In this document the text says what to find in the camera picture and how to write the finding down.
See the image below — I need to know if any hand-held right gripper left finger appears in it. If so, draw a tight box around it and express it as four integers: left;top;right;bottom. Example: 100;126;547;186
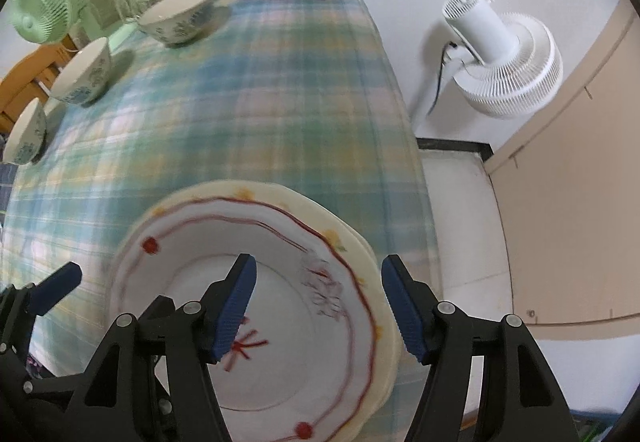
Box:
65;253;258;442

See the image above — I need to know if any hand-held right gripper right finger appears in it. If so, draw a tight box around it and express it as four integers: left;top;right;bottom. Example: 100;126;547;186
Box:
381;256;581;442

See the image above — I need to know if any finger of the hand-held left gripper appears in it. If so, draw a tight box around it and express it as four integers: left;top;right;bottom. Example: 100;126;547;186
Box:
0;262;83;353
136;295;176;323

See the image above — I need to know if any large yellow floral plate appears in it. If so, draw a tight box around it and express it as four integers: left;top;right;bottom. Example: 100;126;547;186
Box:
107;179;403;442

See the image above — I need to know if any white plate with red pattern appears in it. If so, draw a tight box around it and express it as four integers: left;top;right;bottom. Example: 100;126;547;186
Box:
109;197;381;442

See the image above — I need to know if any floral ceramic bowl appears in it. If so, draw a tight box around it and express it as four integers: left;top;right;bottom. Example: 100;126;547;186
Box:
50;37;113;107
2;98;48;165
136;0;218;47

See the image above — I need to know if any beige door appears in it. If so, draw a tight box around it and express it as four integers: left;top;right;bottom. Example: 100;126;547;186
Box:
482;0;640;328

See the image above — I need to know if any plaid tablecloth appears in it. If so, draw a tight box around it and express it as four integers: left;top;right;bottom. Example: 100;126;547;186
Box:
0;0;441;442

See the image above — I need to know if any wooden chair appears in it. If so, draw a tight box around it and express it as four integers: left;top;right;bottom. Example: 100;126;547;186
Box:
0;45;76;133

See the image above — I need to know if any white standing fan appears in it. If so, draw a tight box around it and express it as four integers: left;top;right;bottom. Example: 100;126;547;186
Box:
442;0;563;119

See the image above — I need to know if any green desk fan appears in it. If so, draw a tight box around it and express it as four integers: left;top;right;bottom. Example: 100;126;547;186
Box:
10;0;115;46

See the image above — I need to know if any black fan cable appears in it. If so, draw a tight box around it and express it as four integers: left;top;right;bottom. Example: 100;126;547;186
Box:
427;40;468;115

